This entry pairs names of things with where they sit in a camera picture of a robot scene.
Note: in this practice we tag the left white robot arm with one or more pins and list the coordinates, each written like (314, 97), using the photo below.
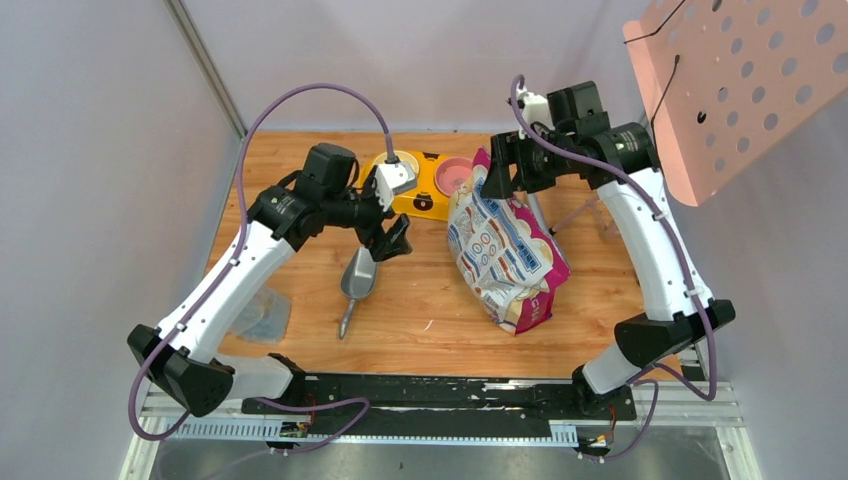
(181, 352)

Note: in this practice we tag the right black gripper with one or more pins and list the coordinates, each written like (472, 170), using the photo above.
(508, 148)

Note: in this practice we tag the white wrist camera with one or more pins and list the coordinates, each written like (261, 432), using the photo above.
(394, 179)
(534, 109)

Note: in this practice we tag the aluminium rail frame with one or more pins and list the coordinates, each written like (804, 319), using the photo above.
(658, 404)

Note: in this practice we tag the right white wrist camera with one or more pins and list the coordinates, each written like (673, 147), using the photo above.
(534, 109)

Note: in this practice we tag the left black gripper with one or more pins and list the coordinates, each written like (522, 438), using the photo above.
(382, 228)

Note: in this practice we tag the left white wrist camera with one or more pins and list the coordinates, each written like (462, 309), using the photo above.
(394, 179)

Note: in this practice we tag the cream bowl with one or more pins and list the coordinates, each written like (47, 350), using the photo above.
(402, 156)

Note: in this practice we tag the pink bowl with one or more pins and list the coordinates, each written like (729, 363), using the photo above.
(451, 173)

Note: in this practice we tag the pet food bag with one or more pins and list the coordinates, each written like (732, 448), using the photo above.
(510, 263)

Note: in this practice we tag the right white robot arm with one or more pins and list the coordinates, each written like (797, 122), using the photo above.
(568, 132)

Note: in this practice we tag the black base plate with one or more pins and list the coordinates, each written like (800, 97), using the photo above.
(418, 406)

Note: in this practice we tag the yellow double bowl feeder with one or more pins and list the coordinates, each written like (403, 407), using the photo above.
(425, 201)

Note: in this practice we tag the pink perforated stand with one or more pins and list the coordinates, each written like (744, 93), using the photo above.
(748, 99)

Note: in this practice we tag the metal scoop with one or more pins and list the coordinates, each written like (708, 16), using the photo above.
(357, 283)

